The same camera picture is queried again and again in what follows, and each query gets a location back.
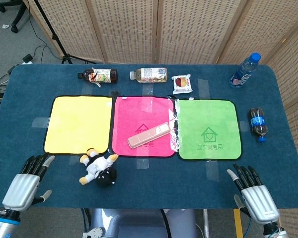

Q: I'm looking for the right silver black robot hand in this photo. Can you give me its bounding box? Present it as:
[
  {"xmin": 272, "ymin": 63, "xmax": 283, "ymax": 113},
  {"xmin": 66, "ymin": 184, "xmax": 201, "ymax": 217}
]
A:
[{"xmin": 226, "ymin": 163, "xmax": 280, "ymax": 226}]

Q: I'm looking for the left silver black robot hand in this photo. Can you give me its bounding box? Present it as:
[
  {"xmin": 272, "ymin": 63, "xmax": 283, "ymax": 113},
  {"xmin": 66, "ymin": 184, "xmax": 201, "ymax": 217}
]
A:
[{"xmin": 1, "ymin": 154, "xmax": 56, "ymax": 213}]

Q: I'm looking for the pink rectangular case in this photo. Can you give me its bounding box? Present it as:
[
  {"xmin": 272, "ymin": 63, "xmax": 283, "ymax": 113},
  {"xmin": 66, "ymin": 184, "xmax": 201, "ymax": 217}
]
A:
[{"xmin": 127, "ymin": 122, "xmax": 171, "ymax": 149}]

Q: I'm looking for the yellow microfibre cloth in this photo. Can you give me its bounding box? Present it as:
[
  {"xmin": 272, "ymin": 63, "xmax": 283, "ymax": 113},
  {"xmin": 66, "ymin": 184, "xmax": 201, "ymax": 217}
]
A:
[{"xmin": 43, "ymin": 96, "xmax": 113, "ymax": 155}]

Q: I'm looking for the green microfibre cloth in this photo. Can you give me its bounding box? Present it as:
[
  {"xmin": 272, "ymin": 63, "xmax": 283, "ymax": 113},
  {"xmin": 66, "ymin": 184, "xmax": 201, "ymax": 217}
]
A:
[{"xmin": 175, "ymin": 99, "xmax": 242, "ymax": 161}]

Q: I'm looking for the pink microfibre cloth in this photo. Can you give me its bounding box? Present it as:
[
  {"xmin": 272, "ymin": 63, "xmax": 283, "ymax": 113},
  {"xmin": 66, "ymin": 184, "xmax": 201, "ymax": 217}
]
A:
[{"xmin": 111, "ymin": 96, "xmax": 176, "ymax": 158}]

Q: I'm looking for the clear tape piece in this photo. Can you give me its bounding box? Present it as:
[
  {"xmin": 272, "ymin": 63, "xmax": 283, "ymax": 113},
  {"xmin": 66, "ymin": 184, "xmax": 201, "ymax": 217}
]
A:
[
  {"xmin": 31, "ymin": 116, "xmax": 52, "ymax": 128},
  {"xmin": 205, "ymin": 160, "xmax": 221, "ymax": 183},
  {"xmin": 197, "ymin": 78, "xmax": 211, "ymax": 100},
  {"xmin": 136, "ymin": 157, "xmax": 149, "ymax": 170}
]

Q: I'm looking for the small cola bottle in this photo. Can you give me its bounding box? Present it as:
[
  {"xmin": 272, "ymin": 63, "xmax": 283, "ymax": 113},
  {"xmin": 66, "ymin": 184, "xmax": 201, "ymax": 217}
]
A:
[{"xmin": 248, "ymin": 107, "xmax": 268, "ymax": 143}]

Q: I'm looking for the black white plush toy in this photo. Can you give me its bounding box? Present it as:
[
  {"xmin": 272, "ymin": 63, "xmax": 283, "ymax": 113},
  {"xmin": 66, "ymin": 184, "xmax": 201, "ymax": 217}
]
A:
[{"xmin": 78, "ymin": 148, "xmax": 119, "ymax": 188}]

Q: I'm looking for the blue felt table cover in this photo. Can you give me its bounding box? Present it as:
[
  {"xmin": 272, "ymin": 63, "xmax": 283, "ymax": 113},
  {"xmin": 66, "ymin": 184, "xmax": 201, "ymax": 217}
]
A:
[{"xmin": 0, "ymin": 63, "xmax": 298, "ymax": 209}]

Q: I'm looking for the woven folding screen panel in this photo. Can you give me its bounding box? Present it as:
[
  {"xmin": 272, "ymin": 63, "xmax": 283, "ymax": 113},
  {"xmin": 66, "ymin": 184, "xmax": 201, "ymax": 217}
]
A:
[
  {"xmin": 27, "ymin": 0, "xmax": 105, "ymax": 63},
  {"xmin": 155, "ymin": 0, "xmax": 248, "ymax": 65},
  {"xmin": 89, "ymin": 0, "xmax": 160, "ymax": 64},
  {"xmin": 218, "ymin": 0, "xmax": 298, "ymax": 65},
  {"xmin": 265, "ymin": 22, "xmax": 298, "ymax": 238}
]

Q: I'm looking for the grey robot torso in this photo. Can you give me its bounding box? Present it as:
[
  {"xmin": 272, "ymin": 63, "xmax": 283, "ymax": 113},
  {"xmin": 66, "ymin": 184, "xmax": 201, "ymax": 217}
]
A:
[{"xmin": 83, "ymin": 208, "xmax": 197, "ymax": 238}]

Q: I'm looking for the crumpled clear tape strip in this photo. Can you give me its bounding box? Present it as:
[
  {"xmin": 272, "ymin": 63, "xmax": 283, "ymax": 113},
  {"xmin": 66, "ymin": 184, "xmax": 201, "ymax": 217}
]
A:
[{"xmin": 168, "ymin": 98, "xmax": 181, "ymax": 153}]

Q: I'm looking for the blue sports drink bottle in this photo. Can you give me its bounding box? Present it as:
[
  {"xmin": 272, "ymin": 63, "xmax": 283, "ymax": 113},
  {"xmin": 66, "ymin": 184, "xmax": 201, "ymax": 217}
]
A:
[{"xmin": 229, "ymin": 52, "xmax": 262, "ymax": 89}]

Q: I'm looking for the dark tea bottle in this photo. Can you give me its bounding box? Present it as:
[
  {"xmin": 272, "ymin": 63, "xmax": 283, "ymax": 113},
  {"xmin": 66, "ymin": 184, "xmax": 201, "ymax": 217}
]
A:
[{"xmin": 77, "ymin": 68, "xmax": 118, "ymax": 87}]

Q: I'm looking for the white snack packet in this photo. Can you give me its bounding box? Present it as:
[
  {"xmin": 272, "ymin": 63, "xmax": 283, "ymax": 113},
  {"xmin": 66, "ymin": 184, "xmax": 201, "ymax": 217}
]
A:
[{"xmin": 171, "ymin": 74, "xmax": 193, "ymax": 95}]

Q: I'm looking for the black tripod stand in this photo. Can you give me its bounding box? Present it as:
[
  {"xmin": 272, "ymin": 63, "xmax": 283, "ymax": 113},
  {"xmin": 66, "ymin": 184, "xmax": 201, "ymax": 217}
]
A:
[{"xmin": 33, "ymin": 0, "xmax": 97, "ymax": 64}]

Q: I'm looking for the pale yellow drink bottle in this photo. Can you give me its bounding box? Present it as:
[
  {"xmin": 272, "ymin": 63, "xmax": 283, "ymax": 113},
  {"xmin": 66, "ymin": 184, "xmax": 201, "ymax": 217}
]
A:
[{"xmin": 129, "ymin": 67, "xmax": 168, "ymax": 84}]

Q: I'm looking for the black office chair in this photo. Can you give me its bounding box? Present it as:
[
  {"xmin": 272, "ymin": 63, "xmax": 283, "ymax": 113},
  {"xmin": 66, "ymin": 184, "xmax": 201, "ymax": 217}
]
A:
[{"xmin": 0, "ymin": 0, "xmax": 28, "ymax": 34}]

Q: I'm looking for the black floor cable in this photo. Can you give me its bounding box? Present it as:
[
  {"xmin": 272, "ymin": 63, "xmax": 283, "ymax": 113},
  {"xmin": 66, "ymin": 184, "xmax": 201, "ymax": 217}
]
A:
[{"xmin": 27, "ymin": 9, "xmax": 64, "ymax": 60}]

